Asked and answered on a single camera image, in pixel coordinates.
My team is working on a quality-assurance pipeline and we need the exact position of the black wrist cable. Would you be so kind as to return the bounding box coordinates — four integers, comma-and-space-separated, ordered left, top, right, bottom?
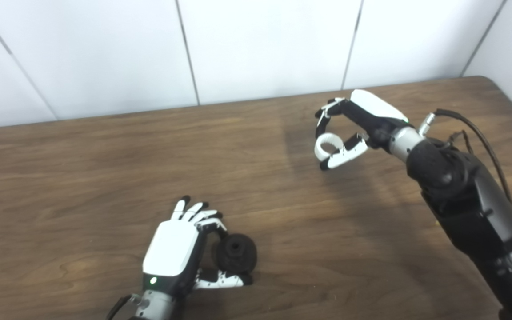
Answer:
418, 108, 512, 206
105, 294, 144, 320

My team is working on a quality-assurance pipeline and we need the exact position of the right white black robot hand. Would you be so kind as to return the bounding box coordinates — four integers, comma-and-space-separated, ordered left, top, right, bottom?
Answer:
314, 89, 410, 171

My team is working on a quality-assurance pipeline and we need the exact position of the white plastic ring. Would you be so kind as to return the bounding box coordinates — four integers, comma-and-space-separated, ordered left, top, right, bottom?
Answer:
314, 133, 344, 162

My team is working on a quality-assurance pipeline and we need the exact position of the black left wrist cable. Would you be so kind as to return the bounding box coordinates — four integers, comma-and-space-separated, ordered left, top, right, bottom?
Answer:
105, 294, 144, 320

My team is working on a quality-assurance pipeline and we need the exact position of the round black plastic part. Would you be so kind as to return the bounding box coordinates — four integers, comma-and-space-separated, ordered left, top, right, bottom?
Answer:
216, 234, 258, 274

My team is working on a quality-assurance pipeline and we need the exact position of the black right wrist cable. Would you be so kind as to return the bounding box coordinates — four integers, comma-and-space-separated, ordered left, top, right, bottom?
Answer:
418, 108, 512, 206

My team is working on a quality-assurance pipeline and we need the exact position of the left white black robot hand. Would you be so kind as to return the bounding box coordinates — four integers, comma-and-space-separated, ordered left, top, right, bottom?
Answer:
142, 196, 253, 295

